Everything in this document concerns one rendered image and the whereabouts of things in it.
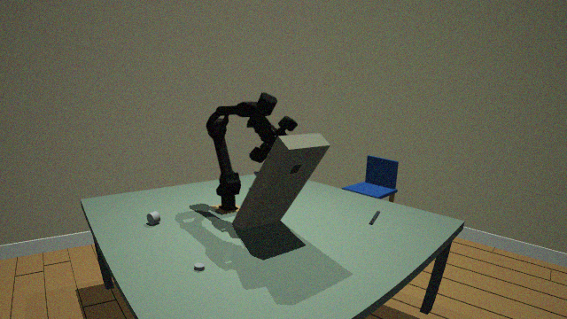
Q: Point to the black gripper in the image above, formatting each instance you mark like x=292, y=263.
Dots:
x=268, y=134

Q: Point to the grey service panel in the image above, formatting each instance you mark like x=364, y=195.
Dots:
x=285, y=171

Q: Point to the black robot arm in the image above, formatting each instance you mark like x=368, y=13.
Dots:
x=230, y=183

